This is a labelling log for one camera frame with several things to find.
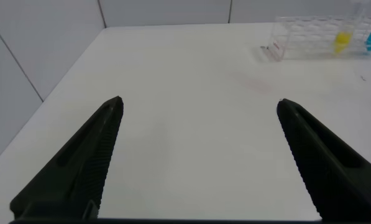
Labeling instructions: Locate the test tube with yellow pigment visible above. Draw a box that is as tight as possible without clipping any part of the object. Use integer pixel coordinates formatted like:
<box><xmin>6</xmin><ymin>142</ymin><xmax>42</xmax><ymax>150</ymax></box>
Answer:
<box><xmin>332</xmin><ymin>0</ymin><xmax>371</xmax><ymax>55</ymax></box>

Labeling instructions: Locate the clear acrylic test tube rack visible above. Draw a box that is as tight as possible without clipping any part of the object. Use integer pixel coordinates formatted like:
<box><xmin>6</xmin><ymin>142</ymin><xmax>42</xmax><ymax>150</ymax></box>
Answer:
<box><xmin>267</xmin><ymin>13</ymin><xmax>371</xmax><ymax>62</ymax></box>

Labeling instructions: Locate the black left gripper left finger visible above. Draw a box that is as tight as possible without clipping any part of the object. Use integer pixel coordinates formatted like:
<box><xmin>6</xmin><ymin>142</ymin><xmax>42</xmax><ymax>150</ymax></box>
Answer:
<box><xmin>9</xmin><ymin>95</ymin><xmax>124</xmax><ymax>219</ymax></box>

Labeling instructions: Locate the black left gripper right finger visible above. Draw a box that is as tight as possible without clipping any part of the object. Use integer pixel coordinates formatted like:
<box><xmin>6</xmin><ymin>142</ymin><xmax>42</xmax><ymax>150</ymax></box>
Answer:
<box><xmin>276</xmin><ymin>98</ymin><xmax>371</xmax><ymax>220</ymax></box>

